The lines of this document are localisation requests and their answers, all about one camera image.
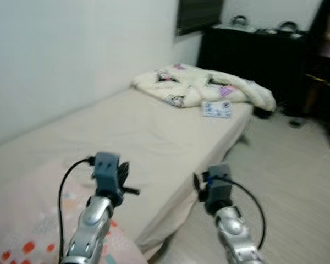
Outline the white book with blue letters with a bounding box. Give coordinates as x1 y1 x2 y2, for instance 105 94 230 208
201 100 234 119

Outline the pink spotted pillow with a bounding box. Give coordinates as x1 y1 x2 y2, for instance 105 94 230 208
0 159 150 264

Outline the black low cabinet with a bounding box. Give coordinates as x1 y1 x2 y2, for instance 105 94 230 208
197 25 315 117

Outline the dark open shelf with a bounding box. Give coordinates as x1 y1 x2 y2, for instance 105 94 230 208
305 0 330 150

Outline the dark window blind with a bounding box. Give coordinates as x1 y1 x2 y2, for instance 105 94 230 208
176 0 226 37

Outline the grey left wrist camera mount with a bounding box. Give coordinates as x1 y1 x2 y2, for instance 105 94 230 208
92 152 121 191

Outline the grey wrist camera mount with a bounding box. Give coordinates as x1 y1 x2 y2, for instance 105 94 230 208
205 164 233 213
92 152 121 191

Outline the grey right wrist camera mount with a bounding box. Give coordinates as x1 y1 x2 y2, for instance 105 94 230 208
205 164 233 213

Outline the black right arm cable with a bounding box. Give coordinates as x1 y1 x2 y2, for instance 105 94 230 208
206 175 267 251

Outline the grey container with handle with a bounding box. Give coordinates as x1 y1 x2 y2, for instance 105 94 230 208
277 20 301 35
228 15 251 31

